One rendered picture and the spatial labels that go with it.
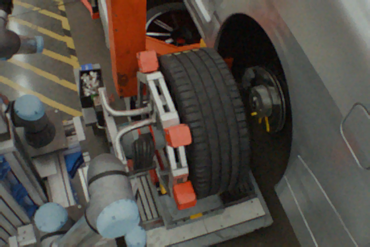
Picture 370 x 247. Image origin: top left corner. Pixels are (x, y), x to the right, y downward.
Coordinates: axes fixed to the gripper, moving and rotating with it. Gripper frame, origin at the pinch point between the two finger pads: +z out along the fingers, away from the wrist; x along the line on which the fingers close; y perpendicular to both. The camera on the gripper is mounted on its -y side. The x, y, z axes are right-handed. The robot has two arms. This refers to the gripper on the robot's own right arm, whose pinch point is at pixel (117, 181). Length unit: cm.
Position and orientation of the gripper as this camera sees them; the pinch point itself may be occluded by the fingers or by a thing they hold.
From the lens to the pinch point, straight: 166.9
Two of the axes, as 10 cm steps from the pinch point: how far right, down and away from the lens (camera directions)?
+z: -3.2, -8.1, 4.9
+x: -9.4, 2.3, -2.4
